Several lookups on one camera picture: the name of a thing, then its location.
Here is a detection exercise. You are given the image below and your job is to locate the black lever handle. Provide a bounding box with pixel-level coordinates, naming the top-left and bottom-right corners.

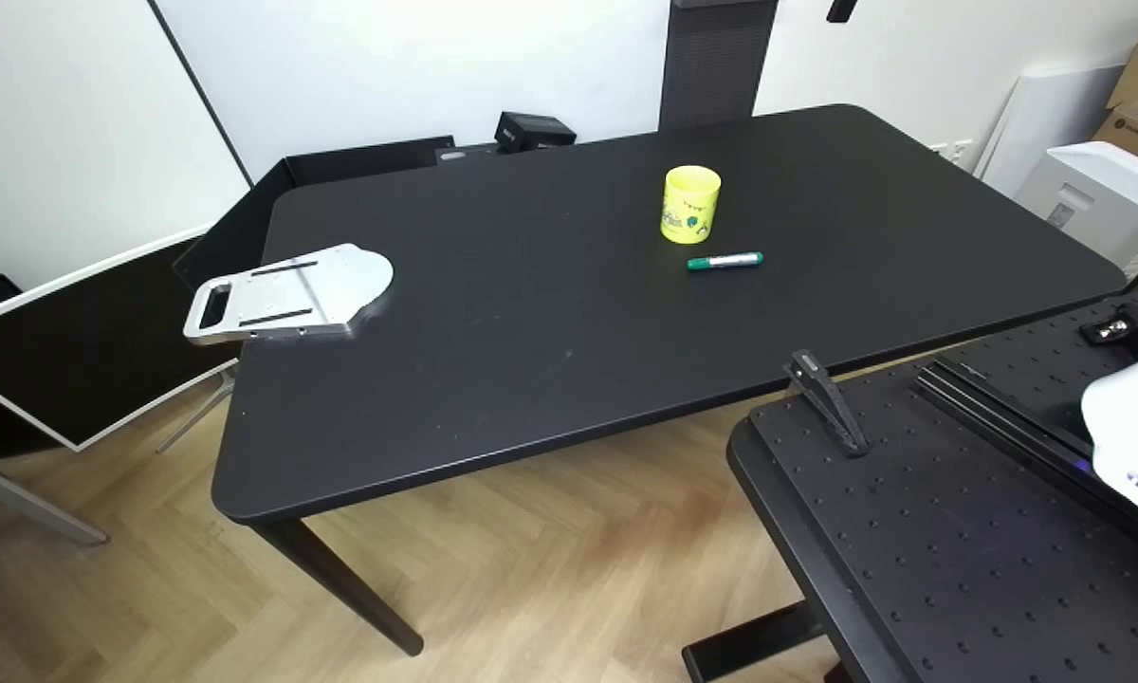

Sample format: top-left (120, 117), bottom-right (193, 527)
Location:
top-left (780, 344), bottom-right (874, 459)

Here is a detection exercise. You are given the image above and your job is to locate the green marker with white label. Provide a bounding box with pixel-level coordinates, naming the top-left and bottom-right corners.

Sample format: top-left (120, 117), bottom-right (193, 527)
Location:
top-left (684, 246), bottom-right (769, 275)

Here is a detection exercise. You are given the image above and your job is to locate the white flat panel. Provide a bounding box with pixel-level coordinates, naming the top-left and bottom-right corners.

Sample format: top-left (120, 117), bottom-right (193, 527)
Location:
top-left (974, 64), bottom-right (1130, 199)

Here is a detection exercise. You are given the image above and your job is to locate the white-framed black panel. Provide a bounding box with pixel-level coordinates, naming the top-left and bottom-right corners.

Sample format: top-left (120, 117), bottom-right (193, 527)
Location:
top-left (0, 223), bottom-right (274, 456)

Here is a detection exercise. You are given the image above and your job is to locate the large whiteboard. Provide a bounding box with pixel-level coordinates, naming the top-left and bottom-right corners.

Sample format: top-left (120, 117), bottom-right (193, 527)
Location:
top-left (147, 0), bottom-right (675, 184)

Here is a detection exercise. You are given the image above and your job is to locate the small black box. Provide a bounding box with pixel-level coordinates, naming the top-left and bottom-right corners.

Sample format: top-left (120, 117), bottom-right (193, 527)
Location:
top-left (489, 104), bottom-right (579, 156)

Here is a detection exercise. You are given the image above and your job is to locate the yellow-green cup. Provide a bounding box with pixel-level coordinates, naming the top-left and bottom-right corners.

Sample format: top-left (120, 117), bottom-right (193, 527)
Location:
top-left (656, 160), bottom-right (727, 249)

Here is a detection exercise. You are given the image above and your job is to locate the white box-shaped appliance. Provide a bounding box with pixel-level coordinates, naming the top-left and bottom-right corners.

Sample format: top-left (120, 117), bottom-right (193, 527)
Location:
top-left (1017, 136), bottom-right (1138, 275)

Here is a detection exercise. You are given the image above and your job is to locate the black perforated robot table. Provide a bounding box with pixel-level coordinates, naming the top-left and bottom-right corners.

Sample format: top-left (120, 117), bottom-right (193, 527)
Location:
top-left (678, 270), bottom-right (1138, 683)

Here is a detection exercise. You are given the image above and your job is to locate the black pillar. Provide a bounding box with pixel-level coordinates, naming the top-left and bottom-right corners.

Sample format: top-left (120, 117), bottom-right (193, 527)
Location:
top-left (656, 0), bottom-right (779, 136)

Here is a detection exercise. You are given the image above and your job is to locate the black table leg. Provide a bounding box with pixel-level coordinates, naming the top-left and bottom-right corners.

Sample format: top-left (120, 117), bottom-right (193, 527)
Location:
top-left (250, 512), bottom-right (430, 658)

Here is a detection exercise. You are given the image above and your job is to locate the grey metal leg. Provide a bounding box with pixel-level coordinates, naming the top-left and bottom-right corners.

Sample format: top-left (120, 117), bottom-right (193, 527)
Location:
top-left (0, 451), bottom-right (115, 550)

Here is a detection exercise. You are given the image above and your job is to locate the long black box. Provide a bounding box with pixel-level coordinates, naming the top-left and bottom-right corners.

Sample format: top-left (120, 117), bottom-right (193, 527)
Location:
top-left (247, 132), bottom-right (460, 197)

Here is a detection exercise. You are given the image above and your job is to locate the black aluminium rail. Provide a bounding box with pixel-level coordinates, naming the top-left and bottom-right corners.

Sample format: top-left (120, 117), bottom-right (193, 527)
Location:
top-left (909, 349), bottom-right (1108, 484)

